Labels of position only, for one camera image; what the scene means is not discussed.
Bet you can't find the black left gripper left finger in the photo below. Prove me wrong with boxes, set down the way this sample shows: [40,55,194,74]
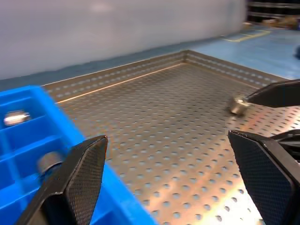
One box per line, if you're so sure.
[15,135,109,225]

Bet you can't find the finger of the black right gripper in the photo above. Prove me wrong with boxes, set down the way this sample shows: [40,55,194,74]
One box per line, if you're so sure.
[270,129,300,165]
[247,79,300,109]

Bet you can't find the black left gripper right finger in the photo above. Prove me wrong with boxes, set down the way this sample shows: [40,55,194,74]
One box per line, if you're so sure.
[228,129,300,225]

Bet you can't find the blue plastic compartment tray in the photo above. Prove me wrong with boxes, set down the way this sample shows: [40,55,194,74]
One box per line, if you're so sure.
[0,85,160,225]

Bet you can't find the perforated steel tray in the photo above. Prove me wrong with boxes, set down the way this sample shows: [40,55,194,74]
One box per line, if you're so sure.
[43,49,300,225]

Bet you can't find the metal roller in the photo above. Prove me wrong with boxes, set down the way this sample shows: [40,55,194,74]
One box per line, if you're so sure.
[3,111,31,127]
[37,150,64,177]
[225,94,251,117]

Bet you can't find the dark shelving rack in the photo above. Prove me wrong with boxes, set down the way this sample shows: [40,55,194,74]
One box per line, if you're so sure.
[245,0,300,30]

